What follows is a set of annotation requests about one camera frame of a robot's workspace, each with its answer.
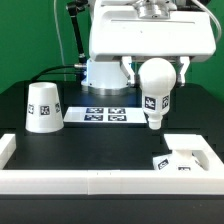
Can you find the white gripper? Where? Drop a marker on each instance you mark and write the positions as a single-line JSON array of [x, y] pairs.
[[153, 68]]

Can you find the white lamp bulb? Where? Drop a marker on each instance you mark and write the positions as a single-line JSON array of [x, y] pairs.
[[156, 86]]

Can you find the white lamp base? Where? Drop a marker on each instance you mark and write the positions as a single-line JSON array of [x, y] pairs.
[[189, 152]]

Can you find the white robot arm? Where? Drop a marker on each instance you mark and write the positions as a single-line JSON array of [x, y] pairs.
[[127, 31]]

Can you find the white lamp shade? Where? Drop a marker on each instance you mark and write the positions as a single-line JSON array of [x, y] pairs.
[[43, 108]]

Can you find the white marker sheet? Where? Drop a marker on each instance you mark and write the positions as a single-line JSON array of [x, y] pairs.
[[116, 115]]

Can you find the white table border fence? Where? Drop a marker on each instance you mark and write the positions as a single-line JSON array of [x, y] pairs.
[[209, 179]]

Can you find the black camera stand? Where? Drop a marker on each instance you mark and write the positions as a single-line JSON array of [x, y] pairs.
[[74, 8]]

